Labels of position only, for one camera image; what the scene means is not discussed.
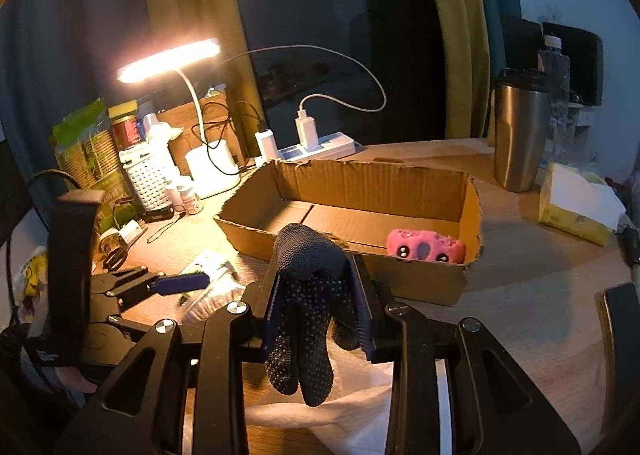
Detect cotton swab bag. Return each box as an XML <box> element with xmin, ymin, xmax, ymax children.
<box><xmin>176</xmin><ymin>249</ymin><xmax>245</xmax><ymax>324</ymax></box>

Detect small white bottle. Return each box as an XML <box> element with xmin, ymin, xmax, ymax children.
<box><xmin>178</xmin><ymin>183</ymin><xmax>203</xmax><ymax>216</ymax></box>

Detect white perforated basket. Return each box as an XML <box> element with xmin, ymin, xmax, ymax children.
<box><xmin>118</xmin><ymin>143</ymin><xmax>170</xmax><ymax>212</ymax></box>

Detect white desk lamp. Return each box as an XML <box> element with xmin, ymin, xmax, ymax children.
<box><xmin>117</xmin><ymin>38</ymin><xmax>240</xmax><ymax>198</ymax></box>

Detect white tissue sheet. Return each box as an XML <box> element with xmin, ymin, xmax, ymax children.
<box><xmin>245</xmin><ymin>341</ymin><xmax>394</xmax><ymax>454</ymax></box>

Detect green snack bag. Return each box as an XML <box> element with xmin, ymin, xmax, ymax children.
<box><xmin>49</xmin><ymin>98</ymin><xmax>131</xmax><ymax>232</ymax></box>

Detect brown cardboard box behind lamp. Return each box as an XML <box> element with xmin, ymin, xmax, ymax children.
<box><xmin>156</xmin><ymin>91</ymin><xmax>246</xmax><ymax>176</ymax></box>

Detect white charger left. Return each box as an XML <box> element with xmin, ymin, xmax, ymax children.
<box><xmin>255</xmin><ymin>129</ymin><xmax>279</xmax><ymax>162</ymax></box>

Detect white charger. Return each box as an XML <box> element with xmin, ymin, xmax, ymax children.
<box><xmin>295</xmin><ymin>108</ymin><xmax>319</xmax><ymax>152</ymax></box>
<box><xmin>255</xmin><ymin>129</ymin><xmax>279</xmax><ymax>162</ymax></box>

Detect pink squishy toy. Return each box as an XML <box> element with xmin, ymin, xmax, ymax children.
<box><xmin>386</xmin><ymin>229</ymin><xmax>465</xmax><ymax>264</ymax></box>

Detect white charger right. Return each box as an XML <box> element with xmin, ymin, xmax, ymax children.
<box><xmin>295</xmin><ymin>108</ymin><xmax>319</xmax><ymax>152</ymax></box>

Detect open cardboard box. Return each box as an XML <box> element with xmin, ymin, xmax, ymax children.
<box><xmin>215</xmin><ymin>160</ymin><xmax>483</xmax><ymax>305</ymax></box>

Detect yellow tissue pack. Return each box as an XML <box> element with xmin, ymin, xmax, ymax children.
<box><xmin>538</xmin><ymin>163</ymin><xmax>625</xmax><ymax>246</ymax></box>

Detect white power strip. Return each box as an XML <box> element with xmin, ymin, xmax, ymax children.
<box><xmin>255</xmin><ymin>131</ymin><xmax>356</xmax><ymax>167</ymax></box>

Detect steel travel mug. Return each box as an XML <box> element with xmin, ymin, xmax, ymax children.
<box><xmin>494</xmin><ymin>68</ymin><xmax>551</xmax><ymax>193</ymax></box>

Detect clear water bottle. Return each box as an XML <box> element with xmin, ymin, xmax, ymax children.
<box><xmin>538</xmin><ymin>35</ymin><xmax>570</xmax><ymax>163</ymax></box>

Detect black monitor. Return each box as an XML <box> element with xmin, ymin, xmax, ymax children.
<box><xmin>500</xmin><ymin>14</ymin><xmax>603</xmax><ymax>106</ymax></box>

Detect yellow green curtain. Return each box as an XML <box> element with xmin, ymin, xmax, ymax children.
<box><xmin>435</xmin><ymin>0</ymin><xmax>490</xmax><ymax>139</ymax></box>

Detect black cable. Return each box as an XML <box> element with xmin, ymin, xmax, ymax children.
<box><xmin>186</xmin><ymin>98</ymin><xmax>269</xmax><ymax>179</ymax></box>

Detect white charging cable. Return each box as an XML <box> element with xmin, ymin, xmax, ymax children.
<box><xmin>219</xmin><ymin>43</ymin><xmax>388</xmax><ymax>121</ymax></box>

